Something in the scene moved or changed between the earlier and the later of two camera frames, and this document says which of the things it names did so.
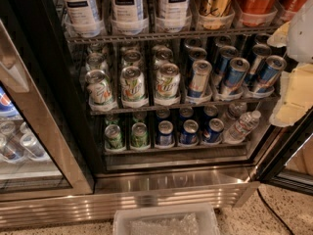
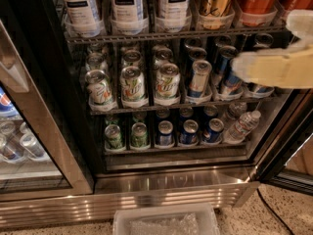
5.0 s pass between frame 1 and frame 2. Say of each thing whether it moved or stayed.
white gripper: moved
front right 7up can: stayed
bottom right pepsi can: stayed
